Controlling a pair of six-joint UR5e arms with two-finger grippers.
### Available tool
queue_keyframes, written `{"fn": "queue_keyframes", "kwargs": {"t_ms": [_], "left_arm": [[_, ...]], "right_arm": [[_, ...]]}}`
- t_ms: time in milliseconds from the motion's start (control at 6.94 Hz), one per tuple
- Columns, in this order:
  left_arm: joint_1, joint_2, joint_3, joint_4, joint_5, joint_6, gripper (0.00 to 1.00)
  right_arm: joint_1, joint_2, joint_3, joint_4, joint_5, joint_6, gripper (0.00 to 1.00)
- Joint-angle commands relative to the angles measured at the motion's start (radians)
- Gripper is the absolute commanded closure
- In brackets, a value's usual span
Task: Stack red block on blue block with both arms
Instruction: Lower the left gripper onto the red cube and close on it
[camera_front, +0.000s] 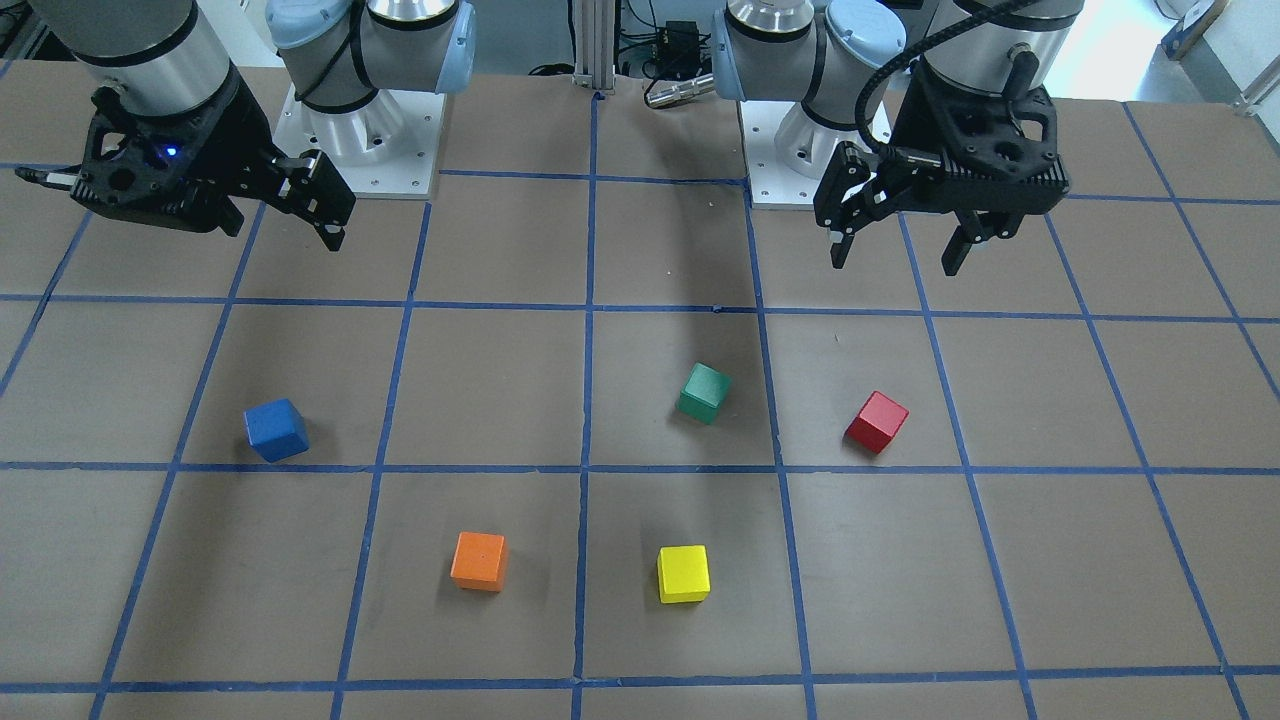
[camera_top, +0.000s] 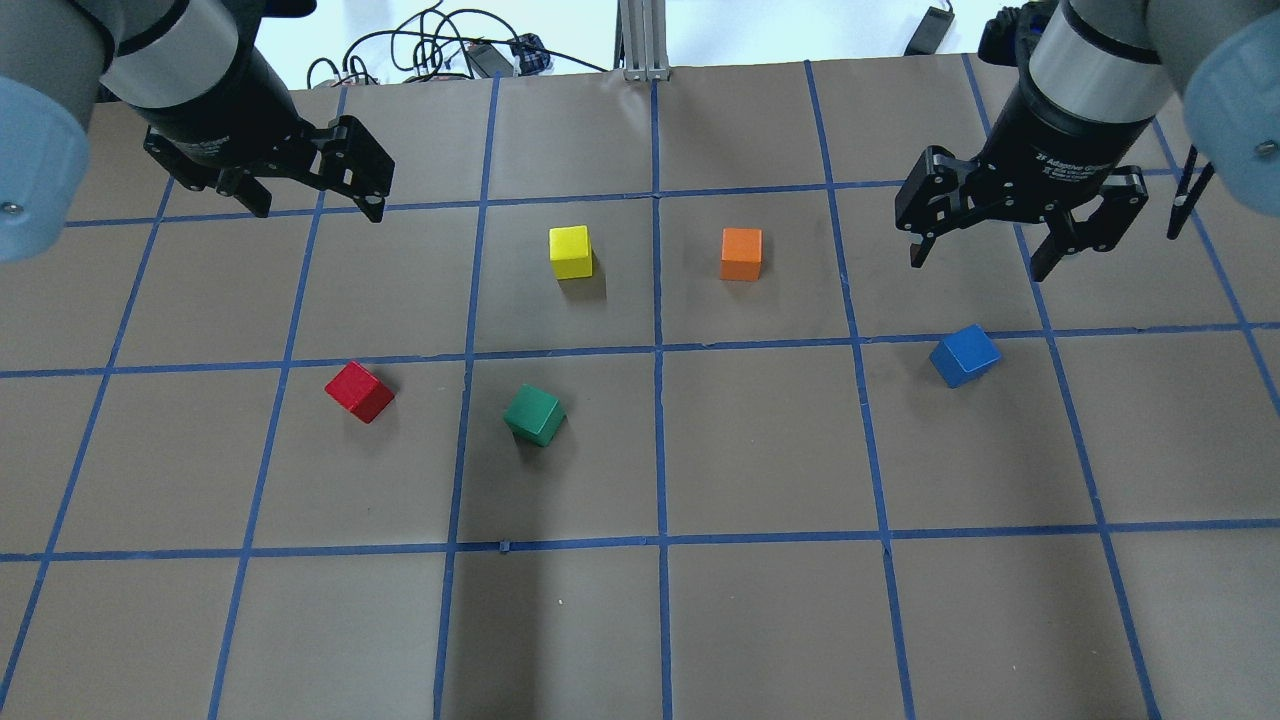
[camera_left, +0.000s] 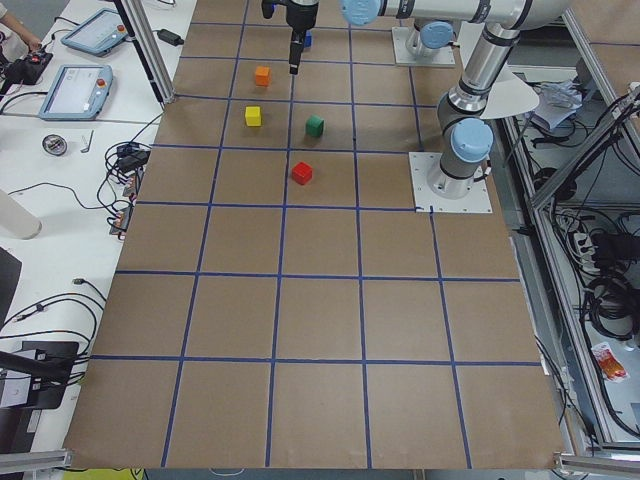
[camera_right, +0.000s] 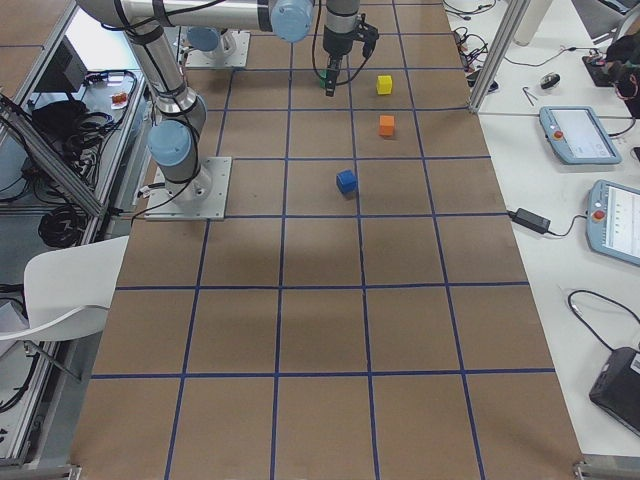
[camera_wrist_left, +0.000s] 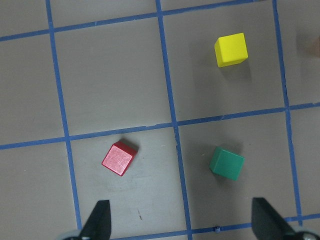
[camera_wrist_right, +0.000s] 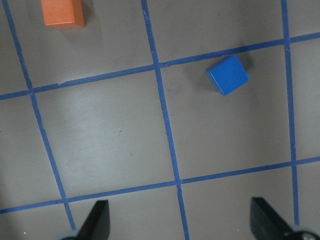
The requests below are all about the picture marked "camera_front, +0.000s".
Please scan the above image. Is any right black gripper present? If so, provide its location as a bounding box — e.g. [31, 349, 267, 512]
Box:
[15, 70, 356, 252]

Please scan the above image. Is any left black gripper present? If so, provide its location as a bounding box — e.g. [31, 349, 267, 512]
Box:
[813, 61, 1071, 277]

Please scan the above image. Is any red wooden block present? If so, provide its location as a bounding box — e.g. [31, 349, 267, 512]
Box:
[844, 389, 910, 454]

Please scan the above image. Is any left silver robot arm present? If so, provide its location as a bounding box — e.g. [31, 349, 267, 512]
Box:
[710, 1, 1083, 275]

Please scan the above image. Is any blue wooden block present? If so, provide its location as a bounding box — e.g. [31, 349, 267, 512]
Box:
[243, 398, 310, 462]

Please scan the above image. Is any green wooden block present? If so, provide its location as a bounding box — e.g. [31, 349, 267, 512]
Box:
[676, 363, 732, 425]

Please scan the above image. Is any orange wooden block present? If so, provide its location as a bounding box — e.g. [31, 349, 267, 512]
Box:
[451, 530, 509, 593]

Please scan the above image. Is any yellow wooden block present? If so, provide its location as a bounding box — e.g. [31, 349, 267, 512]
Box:
[655, 544, 710, 603]

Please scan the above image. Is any black electronics box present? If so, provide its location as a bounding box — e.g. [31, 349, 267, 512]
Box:
[652, 20, 701, 79]

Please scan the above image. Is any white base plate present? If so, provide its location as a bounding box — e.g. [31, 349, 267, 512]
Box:
[739, 101, 878, 210]
[273, 86, 451, 200]

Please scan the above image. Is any black corrugated cable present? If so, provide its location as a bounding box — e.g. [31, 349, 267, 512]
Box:
[855, 0, 1041, 161]

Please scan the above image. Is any aluminium frame post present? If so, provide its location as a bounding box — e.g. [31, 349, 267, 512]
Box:
[570, 0, 620, 96]

